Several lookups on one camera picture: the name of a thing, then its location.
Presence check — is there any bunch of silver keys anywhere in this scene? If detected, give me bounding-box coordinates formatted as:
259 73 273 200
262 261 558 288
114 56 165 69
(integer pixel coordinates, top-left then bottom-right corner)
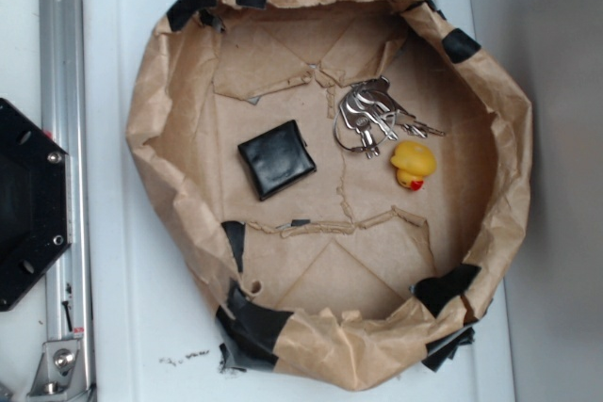
333 76 446 159

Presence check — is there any yellow rubber duck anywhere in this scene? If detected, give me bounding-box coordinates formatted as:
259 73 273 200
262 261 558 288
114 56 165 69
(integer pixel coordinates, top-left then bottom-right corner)
390 140 437 191

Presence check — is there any white tray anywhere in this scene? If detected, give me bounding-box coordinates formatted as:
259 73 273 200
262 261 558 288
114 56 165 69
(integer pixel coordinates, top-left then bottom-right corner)
84 0 514 401

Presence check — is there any aluminium frame rail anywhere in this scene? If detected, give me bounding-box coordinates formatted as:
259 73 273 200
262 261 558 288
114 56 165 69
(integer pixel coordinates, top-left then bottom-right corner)
40 0 97 401

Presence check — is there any metal corner bracket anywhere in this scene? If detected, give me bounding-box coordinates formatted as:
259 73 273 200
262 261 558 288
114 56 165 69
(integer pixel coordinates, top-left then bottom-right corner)
26 339 88 401

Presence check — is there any brown paper bin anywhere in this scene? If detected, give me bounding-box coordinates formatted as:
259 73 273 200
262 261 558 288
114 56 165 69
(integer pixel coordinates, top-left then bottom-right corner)
126 0 532 391

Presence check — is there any black leather wallet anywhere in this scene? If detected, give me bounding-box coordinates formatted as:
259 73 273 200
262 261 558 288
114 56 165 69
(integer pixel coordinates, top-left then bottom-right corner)
237 121 317 201

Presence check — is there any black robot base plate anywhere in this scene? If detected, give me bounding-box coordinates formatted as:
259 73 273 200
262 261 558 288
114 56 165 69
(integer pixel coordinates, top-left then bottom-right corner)
1 99 70 312

